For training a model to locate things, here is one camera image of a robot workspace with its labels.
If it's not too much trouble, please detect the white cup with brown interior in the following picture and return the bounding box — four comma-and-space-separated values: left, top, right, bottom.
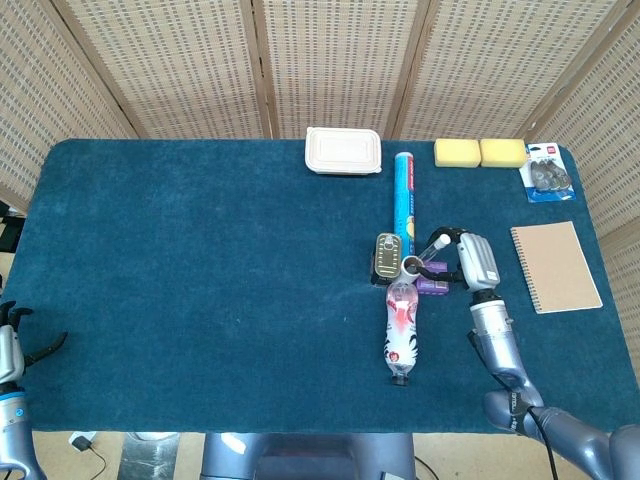
401, 254, 426, 285

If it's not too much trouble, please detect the blue cling film roll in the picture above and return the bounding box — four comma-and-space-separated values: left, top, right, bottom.
392, 152, 418, 259

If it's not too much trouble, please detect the blue blister pack of clips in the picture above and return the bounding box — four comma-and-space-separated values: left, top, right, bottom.
518, 141, 578, 203

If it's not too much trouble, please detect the black tin can gold lid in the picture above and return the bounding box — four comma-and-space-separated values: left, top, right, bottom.
369, 232, 404, 289

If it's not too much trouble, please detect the plastic bottle black cap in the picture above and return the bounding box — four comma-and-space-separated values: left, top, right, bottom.
383, 281, 420, 388

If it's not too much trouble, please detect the clear test tube white cap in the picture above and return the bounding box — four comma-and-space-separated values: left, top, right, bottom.
418, 234, 450, 264

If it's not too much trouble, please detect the yellow sponge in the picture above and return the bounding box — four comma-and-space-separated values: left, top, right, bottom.
478, 138, 529, 168
433, 138, 484, 169

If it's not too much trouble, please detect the beige lidded food container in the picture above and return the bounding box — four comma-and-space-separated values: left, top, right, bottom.
303, 126, 384, 176

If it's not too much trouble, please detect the purple box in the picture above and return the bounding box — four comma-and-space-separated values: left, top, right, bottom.
415, 259, 450, 297

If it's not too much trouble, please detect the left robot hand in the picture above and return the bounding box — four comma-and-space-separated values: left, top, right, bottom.
0, 299, 69, 386

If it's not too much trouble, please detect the shiny metal floor plate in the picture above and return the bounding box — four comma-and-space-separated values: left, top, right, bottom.
121, 432, 180, 480

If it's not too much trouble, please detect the brown spiral notebook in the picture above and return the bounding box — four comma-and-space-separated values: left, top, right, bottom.
509, 221, 604, 315

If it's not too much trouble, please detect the black floor cable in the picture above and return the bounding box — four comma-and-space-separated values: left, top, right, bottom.
87, 443, 110, 477

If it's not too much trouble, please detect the black white background object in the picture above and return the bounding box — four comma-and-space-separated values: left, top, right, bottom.
0, 199, 24, 281

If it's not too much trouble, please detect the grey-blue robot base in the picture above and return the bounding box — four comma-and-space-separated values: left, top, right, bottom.
199, 432, 417, 480

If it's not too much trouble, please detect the blue table cloth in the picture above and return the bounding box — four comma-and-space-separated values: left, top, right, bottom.
0, 138, 639, 436

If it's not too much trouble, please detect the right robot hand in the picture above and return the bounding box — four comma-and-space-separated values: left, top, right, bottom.
415, 225, 502, 294

